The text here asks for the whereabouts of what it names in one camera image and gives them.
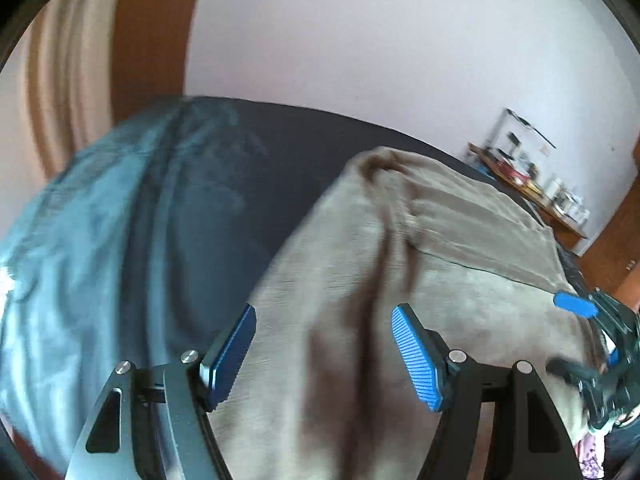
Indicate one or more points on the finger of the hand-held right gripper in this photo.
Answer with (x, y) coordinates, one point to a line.
(565, 366)
(575, 304)

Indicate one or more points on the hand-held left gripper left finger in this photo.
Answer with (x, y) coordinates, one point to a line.
(230, 355)

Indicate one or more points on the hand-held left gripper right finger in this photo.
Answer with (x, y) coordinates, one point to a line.
(417, 355)

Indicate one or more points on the taupe fleece garment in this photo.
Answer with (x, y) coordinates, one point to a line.
(350, 260)

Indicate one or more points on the pink floral cloth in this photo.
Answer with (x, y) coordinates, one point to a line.
(592, 457)

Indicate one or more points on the wooden desk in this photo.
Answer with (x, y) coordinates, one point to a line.
(545, 212)

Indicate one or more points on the glass kettle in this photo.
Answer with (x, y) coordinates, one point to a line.
(565, 204)

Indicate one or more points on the white thermos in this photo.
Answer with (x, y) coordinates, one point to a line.
(553, 187)

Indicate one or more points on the red box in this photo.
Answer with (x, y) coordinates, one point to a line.
(515, 172)

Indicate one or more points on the teal bed cover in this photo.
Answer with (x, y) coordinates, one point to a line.
(125, 210)

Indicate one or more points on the black desk lamp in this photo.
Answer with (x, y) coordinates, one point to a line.
(520, 121)

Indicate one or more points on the beige curtain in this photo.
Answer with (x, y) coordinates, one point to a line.
(65, 85)

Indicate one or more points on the brown wooden panel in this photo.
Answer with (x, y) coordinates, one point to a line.
(150, 35)

